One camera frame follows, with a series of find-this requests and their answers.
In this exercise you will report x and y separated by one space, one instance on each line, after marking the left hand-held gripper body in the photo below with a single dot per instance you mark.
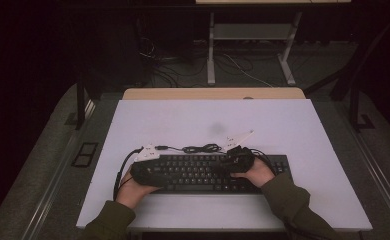
143 171

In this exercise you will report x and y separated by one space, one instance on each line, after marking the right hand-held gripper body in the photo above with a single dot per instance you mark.
241 156

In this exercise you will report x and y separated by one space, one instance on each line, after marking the black computer keyboard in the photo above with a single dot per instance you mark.
196 173

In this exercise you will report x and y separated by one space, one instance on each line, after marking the person's right hand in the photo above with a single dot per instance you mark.
258 173

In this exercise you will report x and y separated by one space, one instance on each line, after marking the person's left hand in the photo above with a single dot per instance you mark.
133 193

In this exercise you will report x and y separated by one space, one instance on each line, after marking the white foam board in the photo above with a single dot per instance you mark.
216 116

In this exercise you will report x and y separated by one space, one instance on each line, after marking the black metal stand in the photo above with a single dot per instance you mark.
355 110
80 106

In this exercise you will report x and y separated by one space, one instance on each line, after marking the black floor socket frame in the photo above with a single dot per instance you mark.
84 154

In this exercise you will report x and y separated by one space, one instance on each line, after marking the metal floor rail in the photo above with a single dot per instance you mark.
383 186
54 190

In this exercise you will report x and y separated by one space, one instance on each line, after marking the white metal desk frame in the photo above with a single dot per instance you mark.
251 31

